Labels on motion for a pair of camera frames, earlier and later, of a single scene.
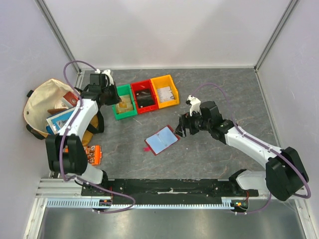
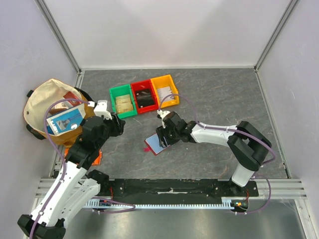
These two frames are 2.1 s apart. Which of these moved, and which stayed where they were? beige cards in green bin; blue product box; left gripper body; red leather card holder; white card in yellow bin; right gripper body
Moved: right gripper body; left gripper body
Stayed: blue product box; white card in yellow bin; beige cards in green bin; red leather card holder
